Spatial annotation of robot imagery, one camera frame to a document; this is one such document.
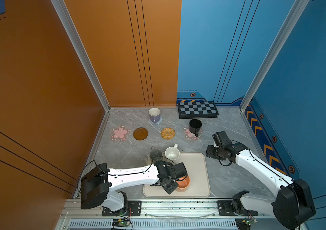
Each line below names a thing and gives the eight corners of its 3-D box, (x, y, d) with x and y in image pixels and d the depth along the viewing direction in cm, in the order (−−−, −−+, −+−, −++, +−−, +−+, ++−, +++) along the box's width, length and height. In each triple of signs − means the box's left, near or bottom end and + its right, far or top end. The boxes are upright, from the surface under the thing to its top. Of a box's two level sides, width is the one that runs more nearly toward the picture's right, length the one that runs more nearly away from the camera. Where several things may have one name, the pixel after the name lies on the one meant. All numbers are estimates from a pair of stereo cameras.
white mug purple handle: (149, 125, 111) (147, 118, 104) (150, 115, 118) (149, 107, 111) (160, 125, 111) (159, 118, 104) (160, 115, 118) (160, 107, 111)
